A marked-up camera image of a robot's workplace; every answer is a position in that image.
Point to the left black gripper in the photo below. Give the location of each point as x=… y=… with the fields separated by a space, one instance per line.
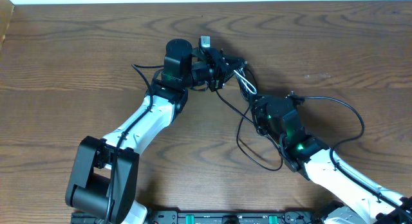
x=217 y=68

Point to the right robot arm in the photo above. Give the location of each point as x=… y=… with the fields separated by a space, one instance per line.
x=306 y=154

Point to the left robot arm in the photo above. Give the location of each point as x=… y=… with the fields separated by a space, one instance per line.
x=104 y=174

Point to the cardboard panel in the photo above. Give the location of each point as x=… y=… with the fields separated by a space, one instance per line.
x=6 y=11

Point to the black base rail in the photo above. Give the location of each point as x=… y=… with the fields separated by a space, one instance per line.
x=174 y=217

